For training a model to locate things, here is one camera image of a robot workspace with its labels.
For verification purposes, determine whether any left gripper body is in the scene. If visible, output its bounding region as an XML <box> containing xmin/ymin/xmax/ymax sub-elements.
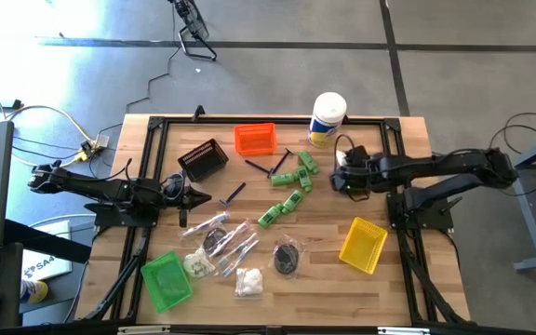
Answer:
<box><xmin>161</xmin><ymin>179</ymin><xmax>193</xmax><ymax>228</ymax></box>

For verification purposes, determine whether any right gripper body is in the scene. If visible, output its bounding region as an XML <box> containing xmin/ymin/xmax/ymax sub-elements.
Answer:
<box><xmin>331</xmin><ymin>146</ymin><xmax>371</xmax><ymax>199</ymax></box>

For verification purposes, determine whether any black plastic basket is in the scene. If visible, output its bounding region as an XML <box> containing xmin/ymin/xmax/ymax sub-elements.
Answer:
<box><xmin>177</xmin><ymin>138</ymin><xmax>230</xmax><ymax>183</ymax></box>

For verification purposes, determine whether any white yellow wipes canister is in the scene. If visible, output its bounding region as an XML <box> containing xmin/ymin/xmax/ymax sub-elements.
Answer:
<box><xmin>307</xmin><ymin>91</ymin><xmax>348</xmax><ymax>150</ymax></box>

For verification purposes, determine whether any yellow plastic basket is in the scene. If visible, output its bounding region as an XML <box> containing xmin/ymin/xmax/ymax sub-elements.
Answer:
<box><xmin>338</xmin><ymin>216</ymin><xmax>389</xmax><ymax>275</ymax></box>

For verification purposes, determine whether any orange plastic basket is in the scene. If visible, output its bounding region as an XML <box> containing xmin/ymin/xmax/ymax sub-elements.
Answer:
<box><xmin>233</xmin><ymin>122</ymin><xmax>278</xmax><ymax>157</ymax></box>

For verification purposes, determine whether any green plastic basket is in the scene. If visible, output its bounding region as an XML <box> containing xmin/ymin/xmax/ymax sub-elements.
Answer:
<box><xmin>140</xmin><ymin>250</ymin><xmax>194</xmax><ymax>315</ymax></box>

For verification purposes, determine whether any black desk beam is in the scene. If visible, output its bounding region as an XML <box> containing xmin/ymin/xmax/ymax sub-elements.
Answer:
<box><xmin>3</xmin><ymin>218</ymin><xmax>93</xmax><ymax>264</ymax></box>

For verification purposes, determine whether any white printed box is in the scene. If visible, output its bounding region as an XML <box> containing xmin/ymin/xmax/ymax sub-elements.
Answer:
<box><xmin>20</xmin><ymin>220</ymin><xmax>74</xmax><ymax>282</ymax></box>

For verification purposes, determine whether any person's shoe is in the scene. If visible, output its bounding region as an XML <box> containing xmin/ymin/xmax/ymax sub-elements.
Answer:
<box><xmin>20</xmin><ymin>278</ymin><xmax>50</xmax><ymax>305</ymax></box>

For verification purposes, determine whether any black floor fan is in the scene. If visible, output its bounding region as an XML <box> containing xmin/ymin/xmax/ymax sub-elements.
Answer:
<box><xmin>167</xmin><ymin>0</ymin><xmax>219</xmax><ymax>62</ymax></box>

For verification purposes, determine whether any grey metal table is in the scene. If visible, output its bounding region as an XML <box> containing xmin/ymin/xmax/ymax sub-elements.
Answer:
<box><xmin>484</xmin><ymin>129</ymin><xmax>536</xmax><ymax>275</ymax></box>

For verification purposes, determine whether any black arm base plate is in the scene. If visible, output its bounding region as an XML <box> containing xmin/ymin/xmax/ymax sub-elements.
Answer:
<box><xmin>386</xmin><ymin>193</ymin><xmax>456</xmax><ymax>232</ymax></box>
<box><xmin>84</xmin><ymin>202</ymin><xmax>161</xmax><ymax>229</ymax></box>

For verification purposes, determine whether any black aluminium table frame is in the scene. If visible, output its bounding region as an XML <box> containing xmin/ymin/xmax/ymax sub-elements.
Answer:
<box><xmin>75</xmin><ymin>114</ymin><xmax>473</xmax><ymax>327</ymax></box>

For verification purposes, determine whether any black fan cable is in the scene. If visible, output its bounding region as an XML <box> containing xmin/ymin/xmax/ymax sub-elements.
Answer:
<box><xmin>94</xmin><ymin>2</ymin><xmax>181</xmax><ymax>141</ymax></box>

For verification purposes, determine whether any silver frame bracket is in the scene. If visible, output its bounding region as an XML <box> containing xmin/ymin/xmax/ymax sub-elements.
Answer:
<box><xmin>377</xmin><ymin>327</ymin><xmax>432</xmax><ymax>335</ymax></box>
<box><xmin>117</xmin><ymin>325</ymin><xmax>171</xmax><ymax>335</ymax></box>

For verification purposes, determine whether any black floor cable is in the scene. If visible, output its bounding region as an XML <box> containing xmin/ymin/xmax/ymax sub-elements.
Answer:
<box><xmin>502</xmin><ymin>110</ymin><xmax>536</xmax><ymax>154</ymax></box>
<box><xmin>12</xmin><ymin>135</ymin><xmax>79</xmax><ymax>151</ymax></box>
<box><xmin>484</xmin><ymin>123</ymin><xmax>536</xmax><ymax>181</ymax></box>

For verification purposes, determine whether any cream floor cable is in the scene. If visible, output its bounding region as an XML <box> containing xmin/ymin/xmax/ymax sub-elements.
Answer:
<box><xmin>5</xmin><ymin>104</ymin><xmax>100</xmax><ymax>145</ymax></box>

